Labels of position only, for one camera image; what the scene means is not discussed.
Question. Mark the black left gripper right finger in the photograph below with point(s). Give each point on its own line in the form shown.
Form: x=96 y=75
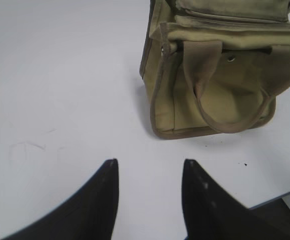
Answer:
x=211 y=213

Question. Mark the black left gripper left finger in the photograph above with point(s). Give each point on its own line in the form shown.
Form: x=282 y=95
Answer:
x=89 y=214

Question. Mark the olive yellow canvas bag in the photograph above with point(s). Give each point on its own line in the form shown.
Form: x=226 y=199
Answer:
x=215 y=66

